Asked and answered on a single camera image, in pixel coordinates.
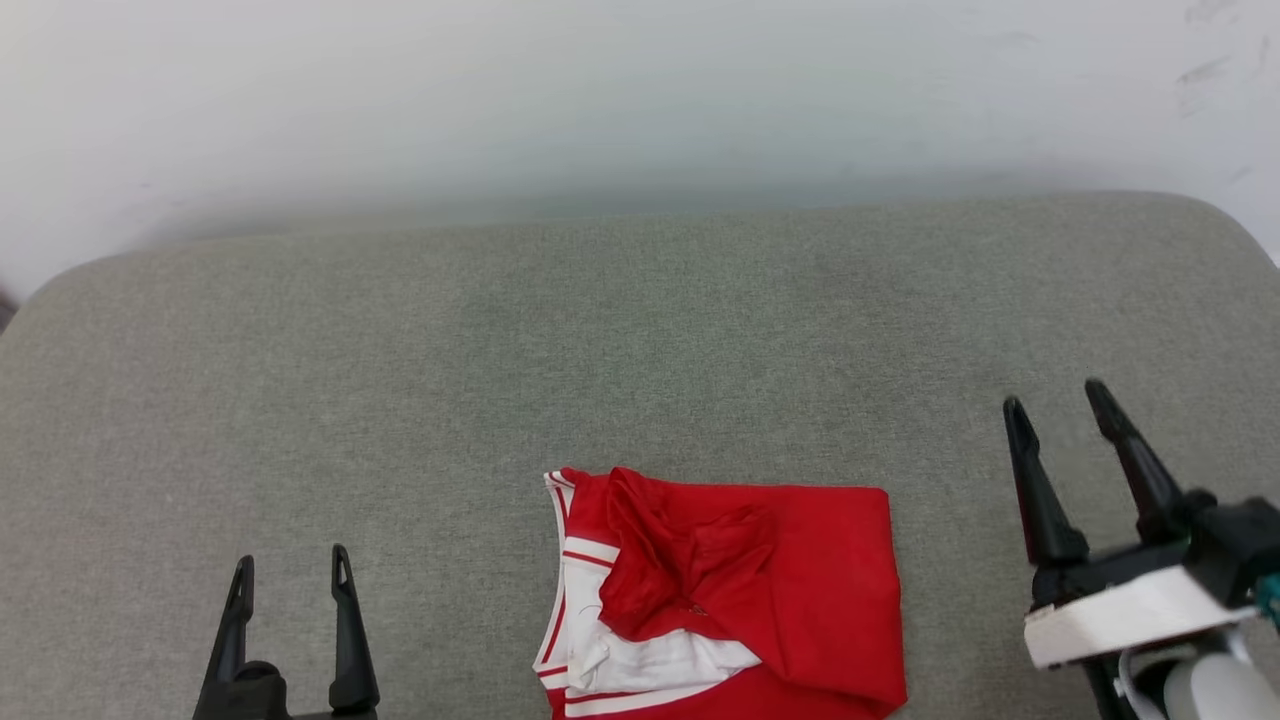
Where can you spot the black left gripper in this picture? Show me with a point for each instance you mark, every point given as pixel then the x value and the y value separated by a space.
pixel 260 695

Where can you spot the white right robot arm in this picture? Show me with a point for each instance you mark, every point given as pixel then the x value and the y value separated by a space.
pixel 1225 690

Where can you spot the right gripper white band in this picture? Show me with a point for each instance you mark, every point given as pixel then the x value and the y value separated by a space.
pixel 1130 605

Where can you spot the red and white jersey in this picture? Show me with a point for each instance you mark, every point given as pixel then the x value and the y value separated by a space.
pixel 760 590

